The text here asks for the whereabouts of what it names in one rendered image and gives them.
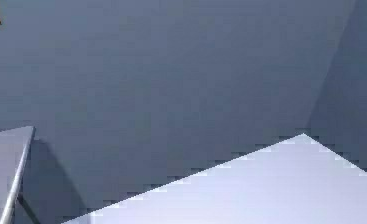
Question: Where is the grey table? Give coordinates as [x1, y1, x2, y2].
[0, 125, 42, 224]

